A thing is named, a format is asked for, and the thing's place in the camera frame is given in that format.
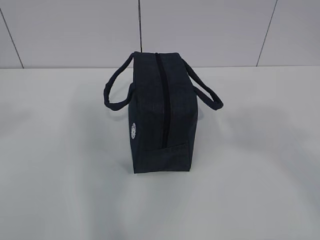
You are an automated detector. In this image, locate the navy blue lunch bag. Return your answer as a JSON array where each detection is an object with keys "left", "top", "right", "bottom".
[{"left": 103, "top": 51, "right": 224, "bottom": 174}]

